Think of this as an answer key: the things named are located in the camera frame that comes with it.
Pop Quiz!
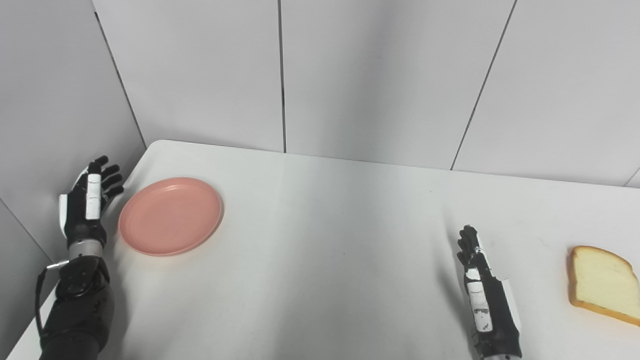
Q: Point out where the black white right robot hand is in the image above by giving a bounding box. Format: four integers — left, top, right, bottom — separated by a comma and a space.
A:
456, 225, 523, 360

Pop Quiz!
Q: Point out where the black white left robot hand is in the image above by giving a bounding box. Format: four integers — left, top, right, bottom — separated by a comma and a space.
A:
58, 155, 125, 247

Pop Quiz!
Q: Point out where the pink round plate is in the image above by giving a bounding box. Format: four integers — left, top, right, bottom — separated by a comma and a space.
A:
118, 177, 224, 257

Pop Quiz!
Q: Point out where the slice of white bread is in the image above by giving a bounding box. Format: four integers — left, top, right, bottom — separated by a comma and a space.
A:
567, 245, 640, 327

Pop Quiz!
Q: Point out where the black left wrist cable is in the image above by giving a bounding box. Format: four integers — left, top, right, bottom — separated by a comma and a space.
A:
34, 259, 70, 336

